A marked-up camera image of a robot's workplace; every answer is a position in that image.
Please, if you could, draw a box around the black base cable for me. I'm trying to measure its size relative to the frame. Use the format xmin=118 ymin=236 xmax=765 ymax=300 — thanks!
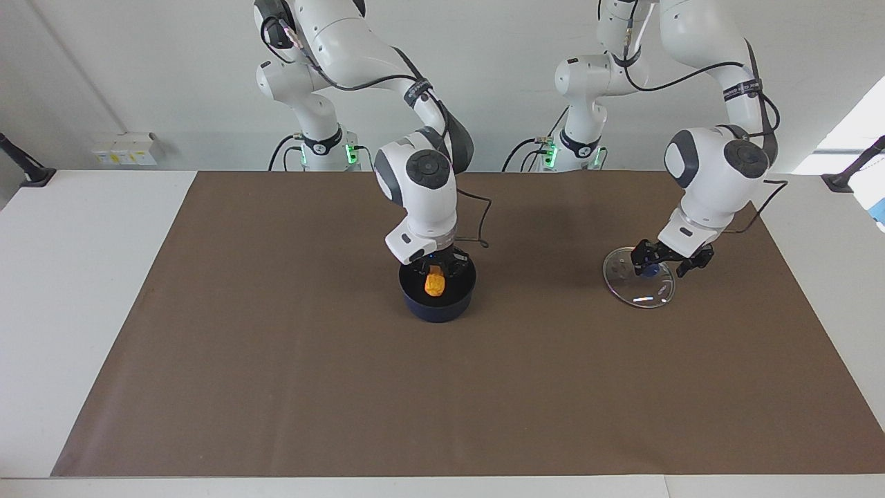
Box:
xmin=268 ymin=133 xmax=306 ymax=172
xmin=502 ymin=106 xmax=569 ymax=173

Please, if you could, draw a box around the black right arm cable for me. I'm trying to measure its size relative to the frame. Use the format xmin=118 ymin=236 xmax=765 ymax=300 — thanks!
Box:
xmin=261 ymin=17 xmax=493 ymax=249

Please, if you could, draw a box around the black camera stand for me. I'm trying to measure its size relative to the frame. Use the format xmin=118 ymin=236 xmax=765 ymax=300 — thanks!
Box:
xmin=0 ymin=132 xmax=57 ymax=188
xmin=821 ymin=135 xmax=885 ymax=194

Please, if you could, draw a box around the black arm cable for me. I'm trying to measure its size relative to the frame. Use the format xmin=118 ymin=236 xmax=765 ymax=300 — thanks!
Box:
xmin=619 ymin=21 xmax=790 ymax=234
xmin=261 ymin=17 xmax=493 ymax=249

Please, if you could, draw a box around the white blue box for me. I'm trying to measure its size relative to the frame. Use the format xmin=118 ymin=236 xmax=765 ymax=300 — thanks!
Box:
xmin=848 ymin=163 xmax=885 ymax=233

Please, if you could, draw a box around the white wall socket box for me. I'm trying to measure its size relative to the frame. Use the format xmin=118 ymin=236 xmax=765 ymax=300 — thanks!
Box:
xmin=91 ymin=131 xmax=167 ymax=167

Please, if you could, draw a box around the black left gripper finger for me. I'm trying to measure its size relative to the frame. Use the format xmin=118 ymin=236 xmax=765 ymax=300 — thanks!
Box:
xmin=676 ymin=249 xmax=716 ymax=279
xmin=630 ymin=239 xmax=658 ymax=278

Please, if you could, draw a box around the brown table mat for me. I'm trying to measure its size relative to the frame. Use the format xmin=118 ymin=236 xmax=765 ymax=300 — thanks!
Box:
xmin=50 ymin=171 xmax=885 ymax=478

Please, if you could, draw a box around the dark pot purple handle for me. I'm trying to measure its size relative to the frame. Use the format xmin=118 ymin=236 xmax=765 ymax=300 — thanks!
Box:
xmin=399 ymin=250 xmax=478 ymax=324

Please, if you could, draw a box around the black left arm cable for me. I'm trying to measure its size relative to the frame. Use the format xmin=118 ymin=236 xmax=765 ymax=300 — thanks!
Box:
xmin=619 ymin=21 xmax=790 ymax=234

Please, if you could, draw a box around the glass lid purple knob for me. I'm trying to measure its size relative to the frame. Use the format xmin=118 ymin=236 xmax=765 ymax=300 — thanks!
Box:
xmin=603 ymin=246 xmax=676 ymax=309

